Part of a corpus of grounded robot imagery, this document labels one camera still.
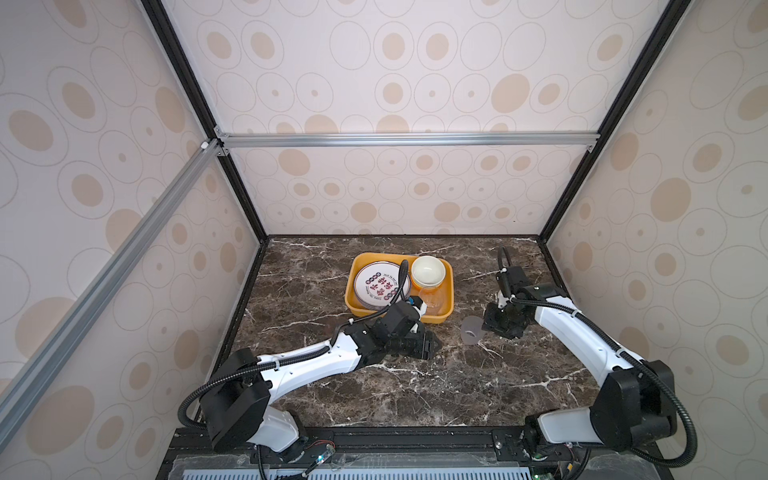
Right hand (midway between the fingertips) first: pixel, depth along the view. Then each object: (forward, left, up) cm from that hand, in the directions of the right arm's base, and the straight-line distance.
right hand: (488, 326), depth 85 cm
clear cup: (+3, +3, -9) cm, 10 cm away
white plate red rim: (+20, +33, -6) cm, 39 cm away
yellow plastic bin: (+8, +39, -2) cm, 40 cm away
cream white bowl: (+22, +15, -3) cm, 27 cm away
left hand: (-8, +15, +6) cm, 18 cm away
